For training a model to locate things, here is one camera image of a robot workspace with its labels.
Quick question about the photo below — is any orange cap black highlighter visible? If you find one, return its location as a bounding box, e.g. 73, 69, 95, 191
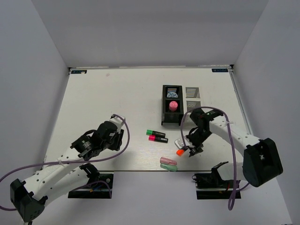
176, 148, 188, 157

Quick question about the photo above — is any pink cap crayon bottle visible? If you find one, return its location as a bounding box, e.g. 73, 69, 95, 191
169, 101, 178, 112

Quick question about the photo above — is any pink cap black highlighter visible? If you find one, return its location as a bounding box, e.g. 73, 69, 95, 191
148, 135, 168, 143

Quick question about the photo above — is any green cap black highlighter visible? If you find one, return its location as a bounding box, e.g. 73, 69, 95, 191
146, 129, 165, 138

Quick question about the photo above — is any blue white round tub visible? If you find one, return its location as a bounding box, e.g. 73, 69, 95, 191
166, 92, 178, 98

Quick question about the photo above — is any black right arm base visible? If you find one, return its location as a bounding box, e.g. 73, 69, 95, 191
192, 162, 233, 200

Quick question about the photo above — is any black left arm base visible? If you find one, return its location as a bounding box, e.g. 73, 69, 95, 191
68, 163, 114, 199

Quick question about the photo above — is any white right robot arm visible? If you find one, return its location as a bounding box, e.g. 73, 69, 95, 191
183, 108, 283, 187

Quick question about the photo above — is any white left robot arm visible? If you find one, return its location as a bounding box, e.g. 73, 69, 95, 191
10, 114, 126, 223

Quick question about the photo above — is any green translucent eraser case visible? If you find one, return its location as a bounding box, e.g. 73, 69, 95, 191
160, 163, 178, 172

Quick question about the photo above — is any pink translucent eraser case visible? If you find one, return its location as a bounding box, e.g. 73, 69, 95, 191
160, 157, 177, 165

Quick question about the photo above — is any black slotted organizer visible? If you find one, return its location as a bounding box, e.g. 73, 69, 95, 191
161, 85, 184, 125

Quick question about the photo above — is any white slotted organizer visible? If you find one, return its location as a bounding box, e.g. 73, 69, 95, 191
183, 87, 201, 111

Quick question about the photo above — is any right blue table label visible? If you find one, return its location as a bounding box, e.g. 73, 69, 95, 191
211, 68, 228, 73

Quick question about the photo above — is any blue table label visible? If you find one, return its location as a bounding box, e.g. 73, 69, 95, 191
71, 70, 87, 74
211, 68, 228, 73

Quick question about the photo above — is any left blue table label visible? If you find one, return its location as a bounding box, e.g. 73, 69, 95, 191
71, 70, 87, 74

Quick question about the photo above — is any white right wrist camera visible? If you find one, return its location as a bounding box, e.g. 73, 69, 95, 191
174, 137, 189, 149

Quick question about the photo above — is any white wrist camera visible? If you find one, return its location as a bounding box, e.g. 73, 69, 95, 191
109, 114, 126, 133
174, 137, 189, 149

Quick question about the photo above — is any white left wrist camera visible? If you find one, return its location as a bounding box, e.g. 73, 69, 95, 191
109, 114, 126, 133

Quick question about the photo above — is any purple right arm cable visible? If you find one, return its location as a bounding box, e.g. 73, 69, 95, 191
179, 106, 250, 211

